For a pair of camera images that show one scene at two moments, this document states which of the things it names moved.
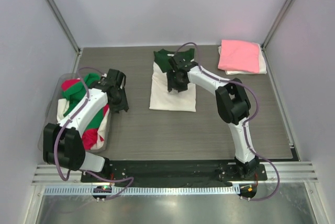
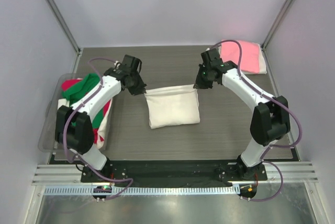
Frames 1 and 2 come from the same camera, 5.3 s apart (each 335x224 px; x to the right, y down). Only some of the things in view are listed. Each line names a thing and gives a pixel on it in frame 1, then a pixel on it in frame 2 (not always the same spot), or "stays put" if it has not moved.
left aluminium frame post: [60, 18] stays put
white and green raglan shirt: [160, 98] -> [172, 105]
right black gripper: [171, 85] -> [200, 84]
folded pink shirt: [239, 55] stays put
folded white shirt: [262, 66] stays put
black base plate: [180, 172] stays put
